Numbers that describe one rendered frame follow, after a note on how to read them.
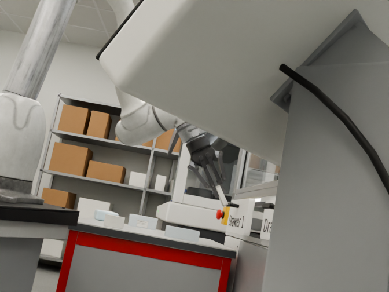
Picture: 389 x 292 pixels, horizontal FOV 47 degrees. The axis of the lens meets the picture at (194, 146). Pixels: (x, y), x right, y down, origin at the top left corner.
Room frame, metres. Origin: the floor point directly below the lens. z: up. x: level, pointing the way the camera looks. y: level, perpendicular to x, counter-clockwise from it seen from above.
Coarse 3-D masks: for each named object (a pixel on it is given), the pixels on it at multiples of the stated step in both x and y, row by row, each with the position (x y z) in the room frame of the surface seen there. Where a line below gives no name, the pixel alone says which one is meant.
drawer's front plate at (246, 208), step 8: (232, 200) 1.60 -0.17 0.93; (240, 200) 1.46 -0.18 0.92; (248, 200) 1.34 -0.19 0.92; (232, 208) 1.57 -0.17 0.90; (240, 208) 1.44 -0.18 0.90; (248, 208) 1.33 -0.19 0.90; (232, 216) 1.55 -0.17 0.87; (240, 216) 1.42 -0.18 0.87; (248, 216) 1.33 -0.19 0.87; (232, 224) 1.53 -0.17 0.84; (240, 224) 1.40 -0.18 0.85; (248, 224) 1.33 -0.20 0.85; (240, 232) 1.38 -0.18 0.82; (248, 232) 1.33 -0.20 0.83
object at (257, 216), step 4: (256, 212) 1.35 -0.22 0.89; (260, 212) 1.35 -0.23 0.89; (256, 216) 1.35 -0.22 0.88; (260, 216) 1.35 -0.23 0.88; (252, 220) 1.35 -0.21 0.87; (256, 220) 1.35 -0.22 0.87; (260, 220) 1.35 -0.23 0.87; (252, 224) 1.35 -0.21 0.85; (256, 224) 1.35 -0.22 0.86; (260, 224) 1.35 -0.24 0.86; (252, 228) 1.35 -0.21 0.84; (256, 228) 1.35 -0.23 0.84; (260, 228) 1.35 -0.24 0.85
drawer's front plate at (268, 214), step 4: (268, 200) 1.28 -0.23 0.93; (272, 200) 1.24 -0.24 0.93; (264, 212) 1.31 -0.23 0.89; (268, 212) 1.26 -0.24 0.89; (272, 212) 1.22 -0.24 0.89; (264, 216) 1.30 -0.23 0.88; (268, 216) 1.26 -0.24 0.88; (272, 216) 1.22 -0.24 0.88; (264, 220) 1.29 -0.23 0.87; (268, 220) 1.25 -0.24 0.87; (264, 224) 1.28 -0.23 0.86; (268, 228) 1.24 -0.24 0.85; (260, 232) 1.31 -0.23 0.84; (264, 232) 1.27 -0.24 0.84; (268, 232) 1.23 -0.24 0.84; (260, 236) 1.30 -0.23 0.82; (264, 236) 1.27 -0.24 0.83; (268, 236) 1.22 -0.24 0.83
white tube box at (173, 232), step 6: (168, 228) 1.66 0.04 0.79; (174, 228) 1.66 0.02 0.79; (180, 228) 1.66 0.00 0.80; (168, 234) 1.66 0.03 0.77; (174, 234) 1.66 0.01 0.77; (180, 234) 1.66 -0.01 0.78; (186, 234) 1.66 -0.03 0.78; (192, 234) 1.67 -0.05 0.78; (198, 234) 1.67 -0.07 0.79; (192, 240) 1.67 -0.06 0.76; (198, 240) 1.67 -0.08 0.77
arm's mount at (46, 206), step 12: (0, 204) 1.02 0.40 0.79; (12, 204) 1.08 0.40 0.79; (24, 204) 1.15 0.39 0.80; (36, 204) 1.23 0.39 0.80; (48, 204) 1.31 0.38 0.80; (0, 216) 1.00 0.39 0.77; (12, 216) 1.04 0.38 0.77; (24, 216) 1.08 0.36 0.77; (36, 216) 1.12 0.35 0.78; (48, 216) 1.16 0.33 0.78; (60, 216) 1.21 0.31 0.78; (72, 216) 1.26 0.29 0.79
